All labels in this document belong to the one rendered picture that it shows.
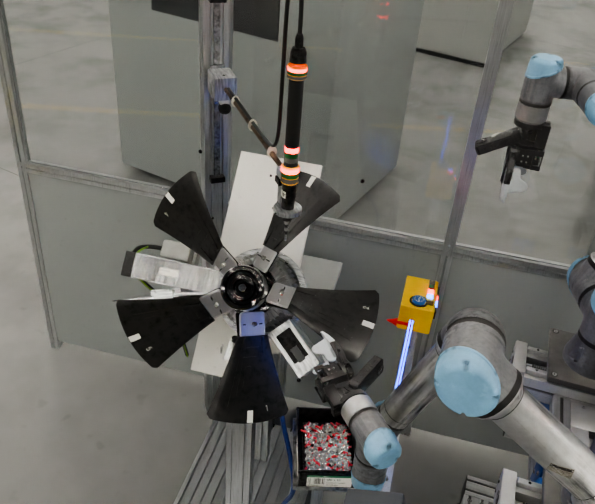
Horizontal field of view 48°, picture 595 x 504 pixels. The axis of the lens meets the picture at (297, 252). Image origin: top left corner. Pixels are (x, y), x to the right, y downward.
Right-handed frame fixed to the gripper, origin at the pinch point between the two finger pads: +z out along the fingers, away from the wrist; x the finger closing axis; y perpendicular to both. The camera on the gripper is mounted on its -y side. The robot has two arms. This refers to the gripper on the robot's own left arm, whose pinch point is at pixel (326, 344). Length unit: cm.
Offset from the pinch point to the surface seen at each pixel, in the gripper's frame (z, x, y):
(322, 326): 8.2, 1.8, -2.5
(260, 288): 20.1, -6.3, 9.6
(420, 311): 16.1, 16.3, -37.1
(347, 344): 2.2, 4.7, -6.7
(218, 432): 73, 108, 19
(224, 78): 78, -40, -3
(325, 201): 26.9, -22.8, -12.4
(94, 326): 141, 91, 56
